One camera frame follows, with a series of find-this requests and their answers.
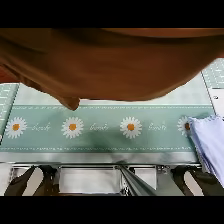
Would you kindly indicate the brown T-shirt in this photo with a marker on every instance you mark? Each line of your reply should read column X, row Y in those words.
column 116, row 66

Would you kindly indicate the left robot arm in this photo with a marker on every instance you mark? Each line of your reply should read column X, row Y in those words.
column 20, row 185

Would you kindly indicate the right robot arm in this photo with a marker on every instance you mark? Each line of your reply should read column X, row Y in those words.
column 208, row 185

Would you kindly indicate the light blue garment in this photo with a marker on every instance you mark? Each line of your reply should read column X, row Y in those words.
column 210, row 143

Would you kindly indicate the silver frame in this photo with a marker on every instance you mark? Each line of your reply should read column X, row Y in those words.
column 137, row 187

